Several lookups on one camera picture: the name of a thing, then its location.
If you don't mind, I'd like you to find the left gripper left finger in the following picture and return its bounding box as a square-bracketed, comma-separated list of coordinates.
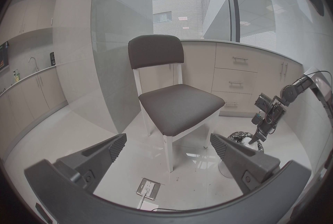
[53, 133, 127, 190]

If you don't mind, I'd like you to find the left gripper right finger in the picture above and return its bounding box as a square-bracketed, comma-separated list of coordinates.
[209, 133, 281, 191]

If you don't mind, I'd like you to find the black plastic bag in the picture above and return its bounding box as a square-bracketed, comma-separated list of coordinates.
[227, 130, 265, 154]

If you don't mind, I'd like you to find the beige cabinet with drawers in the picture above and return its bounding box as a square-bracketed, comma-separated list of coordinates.
[180, 39, 305, 117]

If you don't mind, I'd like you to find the beige counter cabinet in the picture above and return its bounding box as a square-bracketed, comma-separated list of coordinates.
[0, 64, 69, 159]

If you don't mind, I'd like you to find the grey padded white-framed chair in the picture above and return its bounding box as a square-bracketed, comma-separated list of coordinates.
[128, 34, 226, 174]

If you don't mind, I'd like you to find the silver tap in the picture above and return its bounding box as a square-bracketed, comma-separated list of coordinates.
[28, 57, 40, 73]

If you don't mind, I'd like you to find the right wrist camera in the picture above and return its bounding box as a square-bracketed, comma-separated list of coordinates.
[251, 112, 263, 125]

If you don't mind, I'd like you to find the white cable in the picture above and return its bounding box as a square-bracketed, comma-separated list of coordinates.
[136, 187, 160, 212]

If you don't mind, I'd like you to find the black cable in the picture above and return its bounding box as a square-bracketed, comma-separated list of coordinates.
[299, 70, 332, 83]
[152, 207, 188, 213]

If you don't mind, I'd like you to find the beige wall cabinet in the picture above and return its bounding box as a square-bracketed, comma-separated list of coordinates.
[0, 0, 54, 44]

